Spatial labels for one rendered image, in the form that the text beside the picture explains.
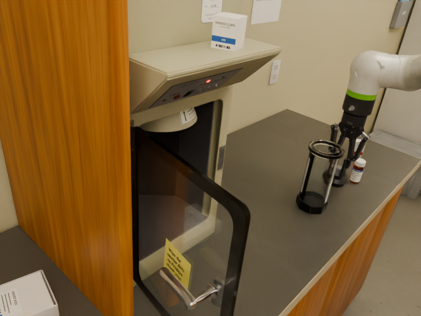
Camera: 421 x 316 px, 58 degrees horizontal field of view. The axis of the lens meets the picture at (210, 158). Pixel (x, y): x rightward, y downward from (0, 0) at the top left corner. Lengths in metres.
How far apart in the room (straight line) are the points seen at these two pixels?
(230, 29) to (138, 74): 0.20
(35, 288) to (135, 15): 0.63
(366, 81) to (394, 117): 2.54
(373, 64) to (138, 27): 0.77
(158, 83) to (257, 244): 0.66
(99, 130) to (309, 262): 0.72
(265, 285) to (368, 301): 1.48
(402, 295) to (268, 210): 1.48
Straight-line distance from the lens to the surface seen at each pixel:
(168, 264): 0.74
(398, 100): 3.73
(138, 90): 0.65
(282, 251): 1.13
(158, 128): 0.83
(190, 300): 0.62
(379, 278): 2.63
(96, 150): 0.65
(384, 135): 3.71
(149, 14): 0.69
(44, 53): 0.72
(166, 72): 0.59
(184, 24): 0.75
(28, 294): 0.97
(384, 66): 1.25
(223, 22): 0.74
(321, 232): 1.24
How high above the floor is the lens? 1.69
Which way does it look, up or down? 30 degrees down
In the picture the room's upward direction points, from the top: 6 degrees clockwise
